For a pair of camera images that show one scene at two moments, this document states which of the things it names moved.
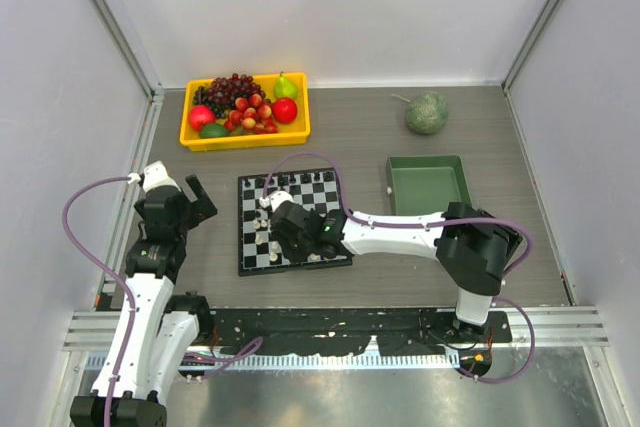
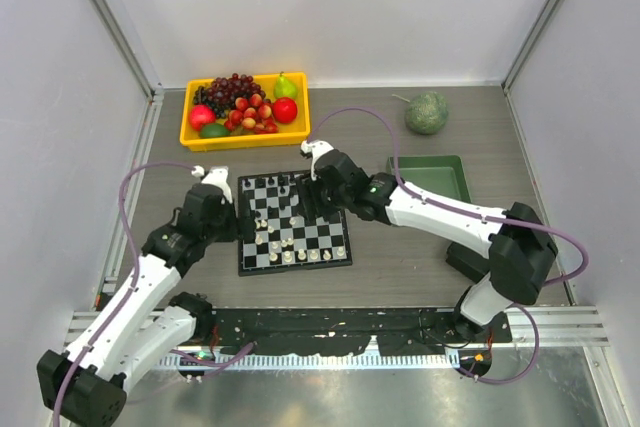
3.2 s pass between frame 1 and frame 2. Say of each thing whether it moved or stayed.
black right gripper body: moved
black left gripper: moved
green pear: stayed
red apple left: stayed
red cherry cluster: stayed
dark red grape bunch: stayed
